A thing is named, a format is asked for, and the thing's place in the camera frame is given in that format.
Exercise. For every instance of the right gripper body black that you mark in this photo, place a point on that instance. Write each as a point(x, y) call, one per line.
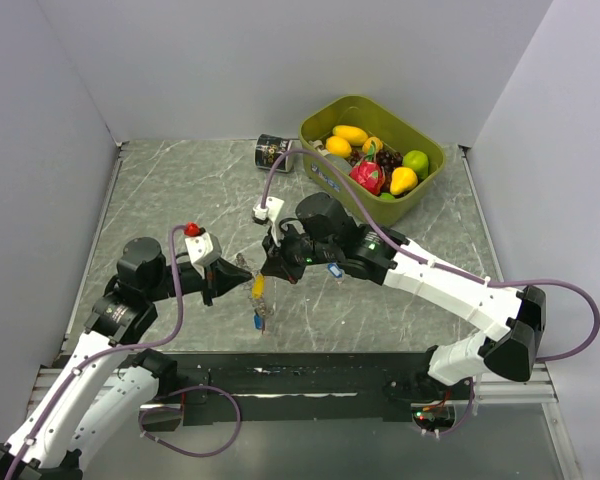
point(313, 252)

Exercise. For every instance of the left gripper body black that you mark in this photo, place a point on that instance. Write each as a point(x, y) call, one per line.
point(191, 281)

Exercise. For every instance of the round metal key ring disc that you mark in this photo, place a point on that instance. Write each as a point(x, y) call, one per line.
point(264, 307)

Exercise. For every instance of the yellow tag key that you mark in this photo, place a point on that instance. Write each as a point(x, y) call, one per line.
point(258, 287)

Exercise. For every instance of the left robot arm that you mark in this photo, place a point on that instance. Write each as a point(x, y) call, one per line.
point(111, 373)

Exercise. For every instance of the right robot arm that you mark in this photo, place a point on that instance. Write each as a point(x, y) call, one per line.
point(509, 322)

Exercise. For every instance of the blue tag loose key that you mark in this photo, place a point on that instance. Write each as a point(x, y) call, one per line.
point(334, 270)

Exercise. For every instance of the red dragon fruit toy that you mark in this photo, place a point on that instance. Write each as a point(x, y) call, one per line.
point(369, 176)

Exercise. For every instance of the yellow lemon toy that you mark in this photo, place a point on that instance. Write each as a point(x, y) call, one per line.
point(338, 146)

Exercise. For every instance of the yellow pear toy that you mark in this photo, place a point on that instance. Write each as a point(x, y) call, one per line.
point(403, 179)

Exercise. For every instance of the dark grapes toy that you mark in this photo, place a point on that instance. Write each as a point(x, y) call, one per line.
point(387, 160)

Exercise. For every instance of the black printed paper cup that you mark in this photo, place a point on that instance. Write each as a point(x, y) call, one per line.
point(269, 148)

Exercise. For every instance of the yellow mango toy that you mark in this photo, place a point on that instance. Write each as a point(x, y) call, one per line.
point(355, 136)

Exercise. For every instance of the orange fruit toy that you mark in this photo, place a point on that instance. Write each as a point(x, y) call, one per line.
point(372, 145)

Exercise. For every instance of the green apple toy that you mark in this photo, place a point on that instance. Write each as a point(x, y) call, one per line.
point(418, 161)

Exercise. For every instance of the green plastic bin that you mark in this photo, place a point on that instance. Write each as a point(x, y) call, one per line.
point(396, 135)

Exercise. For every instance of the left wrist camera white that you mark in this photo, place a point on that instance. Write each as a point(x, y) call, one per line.
point(203, 250)

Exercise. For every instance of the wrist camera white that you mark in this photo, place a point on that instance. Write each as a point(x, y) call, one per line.
point(267, 212)
point(203, 250)

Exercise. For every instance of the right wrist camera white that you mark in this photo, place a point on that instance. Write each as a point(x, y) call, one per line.
point(267, 212)

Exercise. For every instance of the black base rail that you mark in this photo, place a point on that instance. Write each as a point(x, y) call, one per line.
point(220, 387)

